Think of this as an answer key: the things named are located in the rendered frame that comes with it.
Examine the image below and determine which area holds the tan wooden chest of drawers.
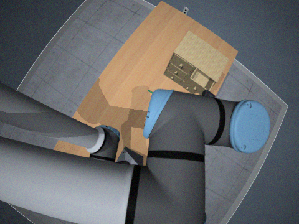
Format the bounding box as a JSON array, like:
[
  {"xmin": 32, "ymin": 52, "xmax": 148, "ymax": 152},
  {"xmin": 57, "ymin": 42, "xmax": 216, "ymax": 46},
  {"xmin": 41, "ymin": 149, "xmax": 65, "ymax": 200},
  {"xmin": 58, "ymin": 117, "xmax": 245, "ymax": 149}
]
[{"xmin": 168, "ymin": 31, "xmax": 229, "ymax": 84}]

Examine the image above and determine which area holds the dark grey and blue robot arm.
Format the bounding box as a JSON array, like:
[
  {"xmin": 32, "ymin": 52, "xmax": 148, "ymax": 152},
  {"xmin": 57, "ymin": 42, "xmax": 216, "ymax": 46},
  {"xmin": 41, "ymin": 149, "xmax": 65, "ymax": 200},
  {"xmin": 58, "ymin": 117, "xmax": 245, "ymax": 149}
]
[{"xmin": 0, "ymin": 81, "xmax": 270, "ymax": 224}]

